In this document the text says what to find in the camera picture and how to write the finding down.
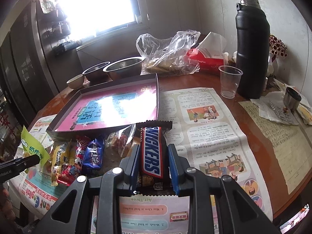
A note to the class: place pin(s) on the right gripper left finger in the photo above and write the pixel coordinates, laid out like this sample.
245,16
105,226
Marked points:
130,166

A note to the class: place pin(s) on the english newspaper sheet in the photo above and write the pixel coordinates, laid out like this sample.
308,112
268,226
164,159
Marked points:
207,135
34,186

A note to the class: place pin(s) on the English newspaper sheet left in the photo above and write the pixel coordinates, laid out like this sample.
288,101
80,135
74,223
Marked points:
34,186

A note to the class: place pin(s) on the red candy packet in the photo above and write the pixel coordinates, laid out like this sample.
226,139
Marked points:
74,167

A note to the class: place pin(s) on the yellow snack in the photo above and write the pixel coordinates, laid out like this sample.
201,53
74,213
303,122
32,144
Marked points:
60,161

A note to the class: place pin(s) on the green yellow snack packet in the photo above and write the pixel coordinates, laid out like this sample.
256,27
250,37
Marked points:
33,147

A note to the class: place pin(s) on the black thermos flask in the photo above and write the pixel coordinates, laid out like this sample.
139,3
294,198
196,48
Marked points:
253,32

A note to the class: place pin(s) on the English newspaper sheet right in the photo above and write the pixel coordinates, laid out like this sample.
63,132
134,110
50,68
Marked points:
207,135

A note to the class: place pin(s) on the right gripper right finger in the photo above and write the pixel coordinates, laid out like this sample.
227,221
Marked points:
178,165

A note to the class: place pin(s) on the pink Chinese workbook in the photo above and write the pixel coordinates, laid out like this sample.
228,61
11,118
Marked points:
111,108

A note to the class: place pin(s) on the decorated flower vase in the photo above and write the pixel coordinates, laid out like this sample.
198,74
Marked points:
277,51

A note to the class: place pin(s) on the steel bowl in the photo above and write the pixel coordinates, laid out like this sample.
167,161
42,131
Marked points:
95,73
125,68

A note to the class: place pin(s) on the steel bowl far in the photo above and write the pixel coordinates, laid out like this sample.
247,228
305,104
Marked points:
95,73

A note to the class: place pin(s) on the clear plastic bag with bread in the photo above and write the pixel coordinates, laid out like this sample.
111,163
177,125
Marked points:
168,57

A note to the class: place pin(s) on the dark refrigerator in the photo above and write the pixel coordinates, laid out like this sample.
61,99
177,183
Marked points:
26,72

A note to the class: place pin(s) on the red tissue pack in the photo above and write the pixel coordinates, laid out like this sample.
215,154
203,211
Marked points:
209,54

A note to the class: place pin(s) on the clear plastic cup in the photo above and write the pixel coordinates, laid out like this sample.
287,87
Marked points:
230,77

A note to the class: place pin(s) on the handwritten paper sheet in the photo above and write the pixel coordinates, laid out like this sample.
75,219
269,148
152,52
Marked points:
291,147

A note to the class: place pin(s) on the grey cardboard box tray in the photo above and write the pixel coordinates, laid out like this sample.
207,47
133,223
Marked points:
130,81

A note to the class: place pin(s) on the small steel cup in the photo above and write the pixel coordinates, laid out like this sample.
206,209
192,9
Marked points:
291,99

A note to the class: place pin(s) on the steel bowl near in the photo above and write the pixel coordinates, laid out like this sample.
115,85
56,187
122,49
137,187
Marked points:
125,68

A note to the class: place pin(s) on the blue Oreo packet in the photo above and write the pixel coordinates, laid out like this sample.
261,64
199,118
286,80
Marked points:
93,158

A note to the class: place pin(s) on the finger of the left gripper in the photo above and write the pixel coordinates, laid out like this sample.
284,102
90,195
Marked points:
13,168

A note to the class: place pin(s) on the white ceramic bowl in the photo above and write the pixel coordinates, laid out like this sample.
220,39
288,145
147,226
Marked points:
76,82

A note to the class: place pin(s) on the Snickers chocolate bar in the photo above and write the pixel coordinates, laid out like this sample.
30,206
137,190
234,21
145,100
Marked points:
154,174

